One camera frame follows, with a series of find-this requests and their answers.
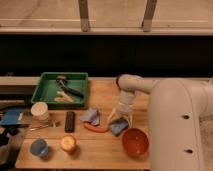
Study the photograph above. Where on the yellow orange cup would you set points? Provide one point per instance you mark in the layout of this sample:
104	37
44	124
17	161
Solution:
68	144

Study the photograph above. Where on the white paper cup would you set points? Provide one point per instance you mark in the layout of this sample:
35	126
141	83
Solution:
40	111

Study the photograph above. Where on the black handled utensil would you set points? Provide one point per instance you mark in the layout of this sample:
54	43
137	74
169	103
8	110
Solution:
62	83

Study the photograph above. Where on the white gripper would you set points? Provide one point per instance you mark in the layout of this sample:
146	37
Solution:
124	105

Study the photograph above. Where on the black remote control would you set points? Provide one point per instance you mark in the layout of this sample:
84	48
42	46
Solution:
69	122

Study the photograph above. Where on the orange carrot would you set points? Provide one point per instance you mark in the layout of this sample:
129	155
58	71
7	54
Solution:
92	128

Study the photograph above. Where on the pale food piece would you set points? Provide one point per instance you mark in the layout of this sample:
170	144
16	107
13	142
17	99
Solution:
61	96

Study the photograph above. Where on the blue box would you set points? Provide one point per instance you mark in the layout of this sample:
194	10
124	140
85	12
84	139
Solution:
14	117

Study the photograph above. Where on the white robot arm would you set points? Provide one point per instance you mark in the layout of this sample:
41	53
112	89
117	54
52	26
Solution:
175	106

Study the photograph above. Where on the metal fork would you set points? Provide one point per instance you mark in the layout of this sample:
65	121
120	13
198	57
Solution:
53	124

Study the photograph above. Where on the blue cup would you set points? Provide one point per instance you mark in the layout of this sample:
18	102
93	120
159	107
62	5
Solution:
39	148

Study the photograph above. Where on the green plastic tray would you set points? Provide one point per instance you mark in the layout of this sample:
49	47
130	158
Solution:
47	88

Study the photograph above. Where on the blue sponge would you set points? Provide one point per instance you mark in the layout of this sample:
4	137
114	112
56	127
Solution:
118	126

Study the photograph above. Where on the orange bowl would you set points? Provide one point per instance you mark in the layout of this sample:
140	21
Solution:
135	142

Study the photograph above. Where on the blue crumpled cloth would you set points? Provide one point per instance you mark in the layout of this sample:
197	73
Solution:
92	116

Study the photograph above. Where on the dark purple bowl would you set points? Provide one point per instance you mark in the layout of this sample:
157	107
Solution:
117	81

